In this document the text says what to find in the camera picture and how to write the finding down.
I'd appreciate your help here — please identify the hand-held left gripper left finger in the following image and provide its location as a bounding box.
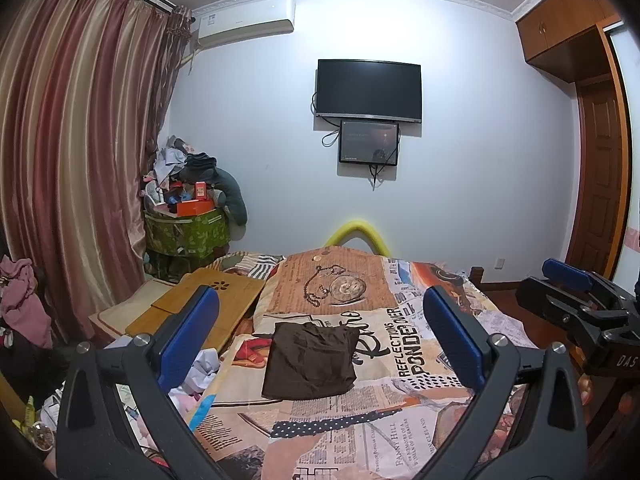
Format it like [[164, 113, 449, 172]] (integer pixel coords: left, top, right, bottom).
[[55, 284, 221, 480]]

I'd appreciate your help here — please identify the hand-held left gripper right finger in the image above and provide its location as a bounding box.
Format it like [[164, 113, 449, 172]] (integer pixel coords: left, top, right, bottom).
[[423, 284, 589, 480]]

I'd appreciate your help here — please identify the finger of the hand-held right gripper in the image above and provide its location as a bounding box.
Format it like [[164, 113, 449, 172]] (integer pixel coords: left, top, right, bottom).
[[515, 277, 592, 327], [542, 258, 608, 295]]

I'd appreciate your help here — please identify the dark brown cloth garment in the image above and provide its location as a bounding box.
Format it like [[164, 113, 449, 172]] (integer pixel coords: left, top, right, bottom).
[[261, 322, 360, 401]]

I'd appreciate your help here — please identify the clutter pile of clothes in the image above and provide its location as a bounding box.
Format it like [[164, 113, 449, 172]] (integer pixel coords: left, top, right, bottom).
[[141, 135, 221, 211]]

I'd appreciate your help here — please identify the pink clothes pile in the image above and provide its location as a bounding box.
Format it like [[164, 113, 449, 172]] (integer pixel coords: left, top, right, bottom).
[[0, 255, 53, 350]]

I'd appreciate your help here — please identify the bamboo bed tray table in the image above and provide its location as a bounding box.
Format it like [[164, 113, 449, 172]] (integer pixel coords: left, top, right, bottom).
[[125, 267, 267, 356]]

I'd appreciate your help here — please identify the white crumpled cloth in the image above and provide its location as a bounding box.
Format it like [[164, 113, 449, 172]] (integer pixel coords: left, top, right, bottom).
[[172, 349, 223, 403]]

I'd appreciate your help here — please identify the beige cushion mat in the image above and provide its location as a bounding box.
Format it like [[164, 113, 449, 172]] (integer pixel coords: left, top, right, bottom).
[[89, 277, 176, 333]]

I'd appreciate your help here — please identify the striped pillow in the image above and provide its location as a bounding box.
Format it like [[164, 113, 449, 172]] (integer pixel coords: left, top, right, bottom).
[[232, 254, 281, 281]]

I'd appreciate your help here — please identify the green leaf pattern storage box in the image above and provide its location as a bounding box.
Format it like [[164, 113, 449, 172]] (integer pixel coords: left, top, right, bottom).
[[144, 209, 231, 281]]

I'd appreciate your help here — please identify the wooden door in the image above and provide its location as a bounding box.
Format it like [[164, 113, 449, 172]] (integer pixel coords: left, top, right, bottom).
[[565, 77, 632, 281]]

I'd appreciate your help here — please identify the orange box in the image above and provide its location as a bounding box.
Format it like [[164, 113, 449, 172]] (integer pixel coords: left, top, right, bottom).
[[175, 199, 215, 217]]

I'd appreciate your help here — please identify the printed newspaper pattern blanket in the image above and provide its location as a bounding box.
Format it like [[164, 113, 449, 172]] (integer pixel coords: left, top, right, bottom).
[[192, 247, 538, 480]]

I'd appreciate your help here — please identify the grey plush pillow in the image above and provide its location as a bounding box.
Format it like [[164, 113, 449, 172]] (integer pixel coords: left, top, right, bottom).
[[212, 167, 249, 226]]

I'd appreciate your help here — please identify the yellow foam tube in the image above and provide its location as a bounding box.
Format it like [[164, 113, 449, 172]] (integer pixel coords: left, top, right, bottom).
[[324, 219, 391, 257]]

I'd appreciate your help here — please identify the striped pink curtain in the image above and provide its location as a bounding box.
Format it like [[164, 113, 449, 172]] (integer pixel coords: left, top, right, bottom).
[[0, 0, 193, 343]]

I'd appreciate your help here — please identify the wooden overhead cabinet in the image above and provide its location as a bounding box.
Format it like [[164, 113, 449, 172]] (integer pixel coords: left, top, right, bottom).
[[515, 0, 623, 81]]

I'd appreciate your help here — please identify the white air conditioner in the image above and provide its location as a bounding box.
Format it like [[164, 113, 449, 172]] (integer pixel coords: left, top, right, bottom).
[[192, 0, 297, 52]]

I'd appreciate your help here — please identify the small wall monitor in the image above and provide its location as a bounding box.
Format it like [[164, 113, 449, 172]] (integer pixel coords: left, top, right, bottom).
[[338, 119, 401, 167]]

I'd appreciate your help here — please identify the black wall television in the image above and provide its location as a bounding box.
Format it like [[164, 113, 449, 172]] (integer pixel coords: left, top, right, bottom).
[[314, 58, 422, 125]]

